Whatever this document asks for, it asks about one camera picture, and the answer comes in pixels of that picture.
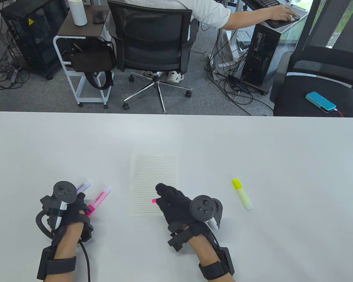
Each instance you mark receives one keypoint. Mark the black desk mat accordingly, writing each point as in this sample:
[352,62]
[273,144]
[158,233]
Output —
[278,23]

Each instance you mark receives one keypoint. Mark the person's left forearm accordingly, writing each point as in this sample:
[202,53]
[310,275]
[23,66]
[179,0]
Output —
[64,243]

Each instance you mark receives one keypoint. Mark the white lined paper sheet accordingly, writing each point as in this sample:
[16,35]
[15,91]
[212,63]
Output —
[153,173]

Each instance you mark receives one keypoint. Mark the white bottle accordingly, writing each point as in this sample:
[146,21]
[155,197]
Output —
[78,13]

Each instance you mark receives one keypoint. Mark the dark brown bag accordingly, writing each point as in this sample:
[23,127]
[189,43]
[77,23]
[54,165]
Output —
[91,60]

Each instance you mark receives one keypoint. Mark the black keyboard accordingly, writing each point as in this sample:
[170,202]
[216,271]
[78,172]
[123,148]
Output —
[267,3]

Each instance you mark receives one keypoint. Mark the purple highlighter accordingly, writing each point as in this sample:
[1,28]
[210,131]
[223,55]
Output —
[83,186]

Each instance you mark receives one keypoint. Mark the pink highlighter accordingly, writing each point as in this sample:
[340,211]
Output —
[100,196]

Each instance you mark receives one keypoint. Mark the black phone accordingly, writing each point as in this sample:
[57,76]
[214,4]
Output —
[98,17]

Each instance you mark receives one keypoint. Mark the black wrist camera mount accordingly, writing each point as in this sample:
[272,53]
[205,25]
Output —
[178,239]
[87,232]

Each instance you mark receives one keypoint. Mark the blue power bank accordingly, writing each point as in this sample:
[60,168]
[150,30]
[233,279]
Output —
[319,101]

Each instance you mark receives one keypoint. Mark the person's right hand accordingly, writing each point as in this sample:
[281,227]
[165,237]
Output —
[173,205]

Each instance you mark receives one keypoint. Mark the yellow highlighter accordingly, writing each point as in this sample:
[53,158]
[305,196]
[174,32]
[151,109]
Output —
[242,196]

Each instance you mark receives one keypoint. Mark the silver and black computer tower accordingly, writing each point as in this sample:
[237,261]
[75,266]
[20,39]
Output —
[259,55]

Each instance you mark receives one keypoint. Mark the person's right forearm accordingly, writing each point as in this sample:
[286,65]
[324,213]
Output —
[203,249]

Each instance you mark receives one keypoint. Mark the white desk leg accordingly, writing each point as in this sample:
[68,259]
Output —
[231,44]

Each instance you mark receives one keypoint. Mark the black padded office chair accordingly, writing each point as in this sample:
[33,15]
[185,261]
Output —
[300,97]

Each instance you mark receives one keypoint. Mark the white side table brown top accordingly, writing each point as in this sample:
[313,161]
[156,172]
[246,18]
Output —
[82,28]

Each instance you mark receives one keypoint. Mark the person's left hand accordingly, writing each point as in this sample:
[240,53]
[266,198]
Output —
[73,214]

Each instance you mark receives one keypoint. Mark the black mesh office chair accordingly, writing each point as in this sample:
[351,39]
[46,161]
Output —
[153,35]

